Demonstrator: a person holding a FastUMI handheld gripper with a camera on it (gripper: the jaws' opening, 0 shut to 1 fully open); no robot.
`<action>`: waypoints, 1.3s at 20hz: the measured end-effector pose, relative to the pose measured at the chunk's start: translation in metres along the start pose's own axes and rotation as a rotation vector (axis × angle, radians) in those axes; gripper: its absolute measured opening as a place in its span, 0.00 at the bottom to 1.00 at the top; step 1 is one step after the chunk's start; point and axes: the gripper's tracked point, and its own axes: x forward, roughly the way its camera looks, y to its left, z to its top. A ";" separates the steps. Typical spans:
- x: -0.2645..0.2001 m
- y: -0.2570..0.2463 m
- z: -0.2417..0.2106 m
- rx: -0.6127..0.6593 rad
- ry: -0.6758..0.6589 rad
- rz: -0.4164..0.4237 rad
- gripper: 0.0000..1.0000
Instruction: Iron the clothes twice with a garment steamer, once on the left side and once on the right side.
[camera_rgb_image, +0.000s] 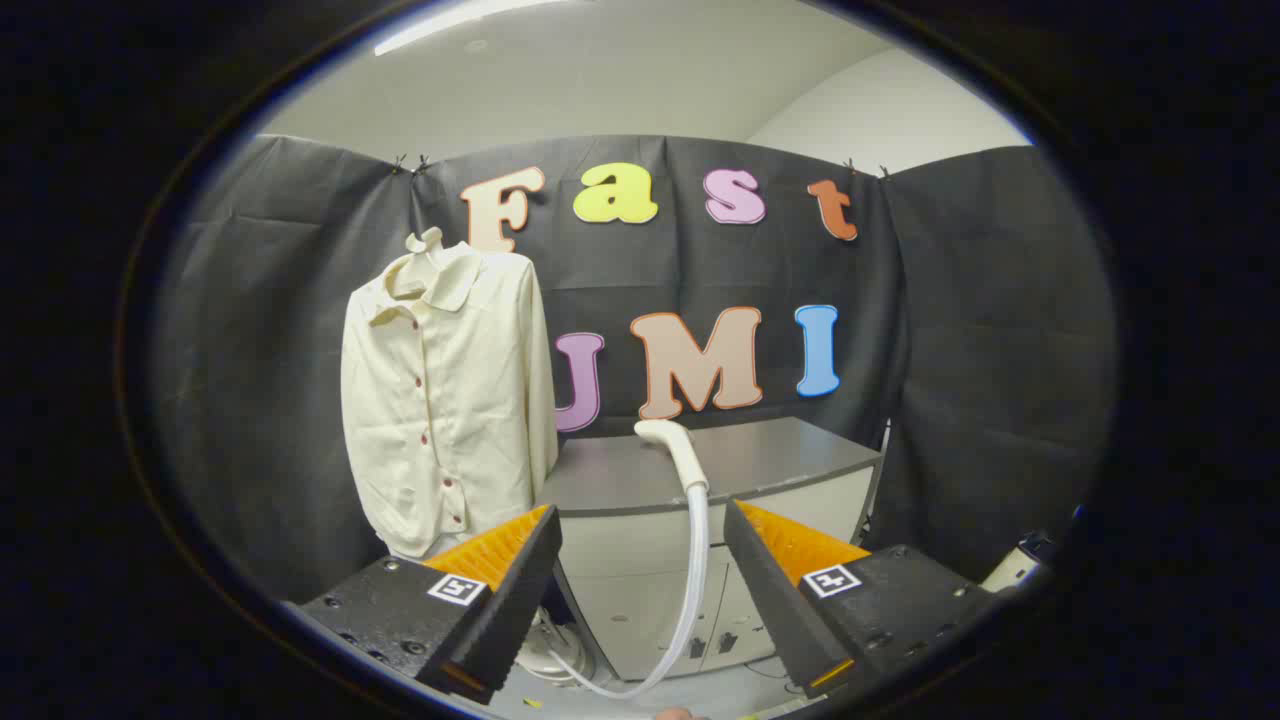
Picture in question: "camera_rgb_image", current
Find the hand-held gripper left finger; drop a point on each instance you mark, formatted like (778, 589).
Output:
(505, 610)

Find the white device with black cap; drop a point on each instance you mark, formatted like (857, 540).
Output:
(1012, 567)

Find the grey-topped white cabinet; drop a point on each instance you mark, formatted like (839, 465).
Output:
(640, 470)

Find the white garment steamer head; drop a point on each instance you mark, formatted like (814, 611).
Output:
(680, 450)

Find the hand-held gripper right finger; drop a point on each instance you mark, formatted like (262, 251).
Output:
(775, 610)

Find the white garment steamer base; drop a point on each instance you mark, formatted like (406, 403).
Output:
(552, 660)

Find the black backdrop cloth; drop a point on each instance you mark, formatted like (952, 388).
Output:
(290, 350)

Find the white plastic clothes hanger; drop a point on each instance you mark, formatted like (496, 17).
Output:
(428, 241)

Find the cream button-up shirt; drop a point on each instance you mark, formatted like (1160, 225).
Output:
(470, 400)

